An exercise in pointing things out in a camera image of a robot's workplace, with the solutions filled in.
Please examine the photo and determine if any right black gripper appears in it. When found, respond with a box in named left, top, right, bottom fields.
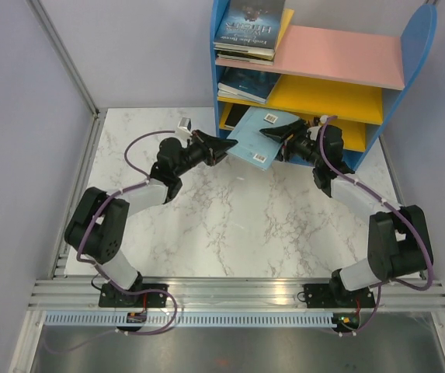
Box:
left=259, top=118, right=322, bottom=167

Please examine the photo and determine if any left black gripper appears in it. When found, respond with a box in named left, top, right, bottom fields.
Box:
left=175, top=130, right=238, bottom=177

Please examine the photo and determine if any light blue thin book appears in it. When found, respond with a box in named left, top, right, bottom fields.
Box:
left=227, top=106, right=299, bottom=170

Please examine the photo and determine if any black notebook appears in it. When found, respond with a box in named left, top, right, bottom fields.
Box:
left=220, top=103, right=250, bottom=131

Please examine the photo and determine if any teal blue book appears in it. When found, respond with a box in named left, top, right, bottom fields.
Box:
left=217, top=68, right=281, bottom=104

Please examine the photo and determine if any dark Wuthering Heights book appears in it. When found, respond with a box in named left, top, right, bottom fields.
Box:
left=214, top=0, right=285, bottom=55

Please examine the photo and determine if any yellow paperback book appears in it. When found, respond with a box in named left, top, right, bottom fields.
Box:
left=275, top=9, right=294, bottom=53

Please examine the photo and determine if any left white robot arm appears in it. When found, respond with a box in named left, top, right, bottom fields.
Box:
left=64, top=130, right=238, bottom=307

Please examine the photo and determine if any green gold fantasy book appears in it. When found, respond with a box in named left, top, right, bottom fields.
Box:
left=217, top=51, right=274, bottom=66

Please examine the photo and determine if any blue shelf with coloured boards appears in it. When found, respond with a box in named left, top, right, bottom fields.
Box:
left=210, top=4, right=437, bottom=169

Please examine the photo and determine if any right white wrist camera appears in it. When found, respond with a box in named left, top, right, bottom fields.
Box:
left=308, top=115, right=329, bottom=141

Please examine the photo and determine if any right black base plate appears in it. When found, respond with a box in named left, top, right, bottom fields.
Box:
left=301, top=284, right=376, bottom=309

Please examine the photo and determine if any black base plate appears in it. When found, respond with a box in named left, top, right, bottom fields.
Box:
left=301, top=284, right=376, bottom=309
left=98, top=284, right=169, bottom=309

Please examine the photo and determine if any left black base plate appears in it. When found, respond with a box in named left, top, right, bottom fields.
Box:
left=98, top=284, right=169, bottom=309

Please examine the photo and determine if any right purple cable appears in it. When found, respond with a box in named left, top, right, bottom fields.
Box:
left=318, top=113, right=436, bottom=335

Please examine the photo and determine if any left aluminium frame post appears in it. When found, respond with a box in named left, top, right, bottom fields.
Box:
left=26, top=0, right=99, bottom=118

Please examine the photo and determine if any aluminium mounting rail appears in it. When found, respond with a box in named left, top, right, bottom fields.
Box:
left=29, top=276, right=445, bottom=312

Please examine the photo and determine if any light blue slotted cable duct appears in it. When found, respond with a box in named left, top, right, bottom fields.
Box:
left=44, top=311, right=359, bottom=328

